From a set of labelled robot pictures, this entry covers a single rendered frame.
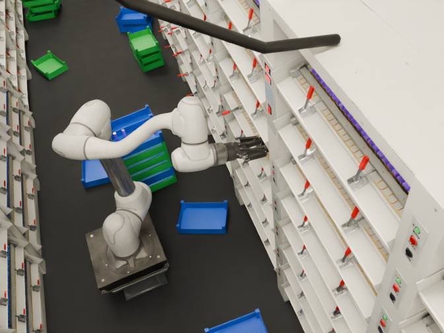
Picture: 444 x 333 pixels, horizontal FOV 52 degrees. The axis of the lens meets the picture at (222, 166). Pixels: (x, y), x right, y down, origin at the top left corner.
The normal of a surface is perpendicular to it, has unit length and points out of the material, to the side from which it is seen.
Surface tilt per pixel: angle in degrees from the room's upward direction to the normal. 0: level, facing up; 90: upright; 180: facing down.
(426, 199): 90
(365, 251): 18
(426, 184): 0
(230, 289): 0
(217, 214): 0
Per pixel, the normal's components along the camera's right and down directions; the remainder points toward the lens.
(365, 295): -0.40, -0.52
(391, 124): -0.12, -0.65
